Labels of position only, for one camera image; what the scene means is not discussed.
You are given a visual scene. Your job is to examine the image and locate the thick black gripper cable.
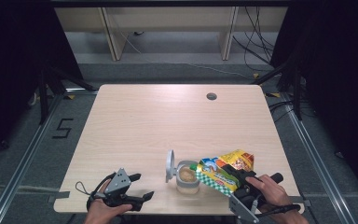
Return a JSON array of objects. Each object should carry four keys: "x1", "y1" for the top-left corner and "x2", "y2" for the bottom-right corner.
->
[{"x1": 86, "y1": 172, "x2": 118, "y2": 210}]

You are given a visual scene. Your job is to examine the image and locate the brown snack pieces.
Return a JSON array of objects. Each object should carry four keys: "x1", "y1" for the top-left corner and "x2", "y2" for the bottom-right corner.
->
[{"x1": 179, "y1": 167, "x2": 198, "y2": 183}]

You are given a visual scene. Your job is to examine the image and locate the black floor cables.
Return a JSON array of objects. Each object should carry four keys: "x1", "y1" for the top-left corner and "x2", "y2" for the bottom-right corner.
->
[{"x1": 268, "y1": 100, "x2": 295, "y2": 123}]

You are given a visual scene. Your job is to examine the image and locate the black hanging cables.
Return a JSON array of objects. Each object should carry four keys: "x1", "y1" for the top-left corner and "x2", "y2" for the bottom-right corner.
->
[{"x1": 232, "y1": 6, "x2": 282, "y2": 73}]

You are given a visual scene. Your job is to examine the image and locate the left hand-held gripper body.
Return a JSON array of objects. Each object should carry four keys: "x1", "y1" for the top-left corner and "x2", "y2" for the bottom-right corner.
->
[{"x1": 87, "y1": 167, "x2": 144, "y2": 213}]

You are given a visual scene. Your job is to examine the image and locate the short metal floor rail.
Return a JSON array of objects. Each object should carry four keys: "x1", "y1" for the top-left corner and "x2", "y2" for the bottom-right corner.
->
[{"x1": 64, "y1": 88, "x2": 100, "y2": 94}]

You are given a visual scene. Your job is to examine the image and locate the grey tape patch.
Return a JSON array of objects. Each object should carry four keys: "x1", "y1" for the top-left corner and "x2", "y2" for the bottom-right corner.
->
[{"x1": 47, "y1": 190, "x2": 72, "y2": 203}]

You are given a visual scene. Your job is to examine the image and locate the thin black cord loop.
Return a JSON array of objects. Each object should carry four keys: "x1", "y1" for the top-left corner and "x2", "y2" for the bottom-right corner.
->
[{"x1": 75, "y1": 180, "x2": 90, "y2": 196}]

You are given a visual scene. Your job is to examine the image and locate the light wooden shelf unit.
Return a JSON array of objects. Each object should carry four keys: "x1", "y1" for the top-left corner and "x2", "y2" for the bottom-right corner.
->
[{"x1": 54, "y1": 6, "x2": 289, "y2": 63}]

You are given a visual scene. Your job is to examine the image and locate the person's right hand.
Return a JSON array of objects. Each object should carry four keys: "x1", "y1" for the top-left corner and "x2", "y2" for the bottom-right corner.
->
[{"x1": 245, "y1": 174, "x2": 293, "y2": 216}]

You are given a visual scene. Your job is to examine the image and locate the person's left hand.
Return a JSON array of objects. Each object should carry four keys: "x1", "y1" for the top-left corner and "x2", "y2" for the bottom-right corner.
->
[{"x1": 83, "y1": 178, "x2": 133, "y2": 224}]

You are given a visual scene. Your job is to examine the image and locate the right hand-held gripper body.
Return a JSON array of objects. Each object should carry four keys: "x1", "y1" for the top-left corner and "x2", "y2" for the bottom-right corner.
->
[{"x1": 227, "y1": 169, "x2": 284, "y2": 224}]

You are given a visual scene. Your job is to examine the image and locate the clear jar with grey lid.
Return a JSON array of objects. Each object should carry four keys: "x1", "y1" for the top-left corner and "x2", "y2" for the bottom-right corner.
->
[{"x1": 165, "y1": 148, "x2": 200, "y2": 195}]

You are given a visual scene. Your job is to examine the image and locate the black metal stand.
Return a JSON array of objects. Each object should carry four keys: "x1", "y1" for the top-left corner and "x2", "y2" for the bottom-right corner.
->
[
  {"x1": 37, "y1": 63, "x2": 97, "y2": 126},
  {"x1": 250, "y1": 59, "x2": 304, "y2": 121}
]

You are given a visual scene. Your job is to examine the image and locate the yellow and blue snack bag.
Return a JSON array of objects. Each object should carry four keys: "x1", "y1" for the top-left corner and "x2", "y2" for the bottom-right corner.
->
[{"x1": 189, "y1": 148, "x2": 255, "y2": 198}]

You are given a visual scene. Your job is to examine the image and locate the black curtain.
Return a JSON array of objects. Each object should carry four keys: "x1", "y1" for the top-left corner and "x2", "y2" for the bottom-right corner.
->
[
  {"x1": 0, "y1": 0, "x2": 83, "y2": 162},
  {"x1": 269, "y1": 0, "x2": 358, "y2": 200}
]

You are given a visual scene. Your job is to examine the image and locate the black wrist strap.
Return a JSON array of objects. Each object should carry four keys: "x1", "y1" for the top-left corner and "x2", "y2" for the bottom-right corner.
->
[{"x1": 259, "y1": 203, "x2": 302, "y2": 217}]

